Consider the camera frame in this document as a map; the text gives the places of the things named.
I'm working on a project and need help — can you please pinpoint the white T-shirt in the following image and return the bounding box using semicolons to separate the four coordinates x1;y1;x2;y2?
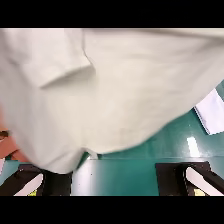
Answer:
0;28;224;175

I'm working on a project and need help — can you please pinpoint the white folded garment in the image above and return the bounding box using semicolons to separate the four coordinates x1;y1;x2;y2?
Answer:
193;88;224;136

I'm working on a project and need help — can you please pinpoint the orange garment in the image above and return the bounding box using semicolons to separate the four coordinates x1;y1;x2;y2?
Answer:
0;105;32;164

